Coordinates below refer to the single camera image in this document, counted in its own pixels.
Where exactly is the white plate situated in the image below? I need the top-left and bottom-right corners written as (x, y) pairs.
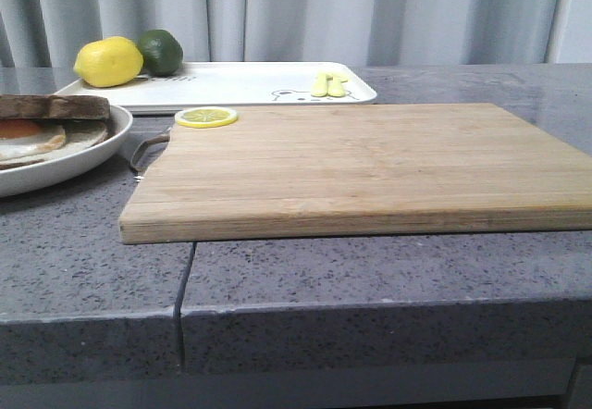
top-left (1, 105), bottom-right (133, 198)

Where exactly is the white bread slice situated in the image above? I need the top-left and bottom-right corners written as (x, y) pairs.
top-left (1, 94), bottom-right (111, 120)

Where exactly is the white bear tray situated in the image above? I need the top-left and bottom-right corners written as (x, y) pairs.
top-left (57, 62), bottom-right (376, 116)

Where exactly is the wooden cutting board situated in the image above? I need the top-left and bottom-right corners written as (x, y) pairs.
top-left (119, 104), bottom-right (591, 243)

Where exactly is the yellow plastic fork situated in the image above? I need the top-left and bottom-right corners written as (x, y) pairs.
top-left (310, 71), bottom-right (329, 97)

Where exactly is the yellow plastic knife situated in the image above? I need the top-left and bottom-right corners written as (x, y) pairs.
top-left (327, 72), bottom-right (348, 98)

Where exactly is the lemon slice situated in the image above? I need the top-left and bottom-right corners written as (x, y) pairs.
top-left (174, 106), bottom-right (239, 129)

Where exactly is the green lime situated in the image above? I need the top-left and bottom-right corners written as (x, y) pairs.
top-left (137, 30), bottom-right (183, 77)

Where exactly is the yellow lemon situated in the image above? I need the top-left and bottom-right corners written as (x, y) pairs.
top-left (73, 36), bottom-right (143, 88)

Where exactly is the grey curtain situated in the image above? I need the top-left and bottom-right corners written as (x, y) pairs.
top-left (1, 0), bottom-right (591, 68)

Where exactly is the fried egg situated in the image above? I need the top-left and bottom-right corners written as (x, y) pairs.
top-left (1, 119), bottom-right (66, 160)

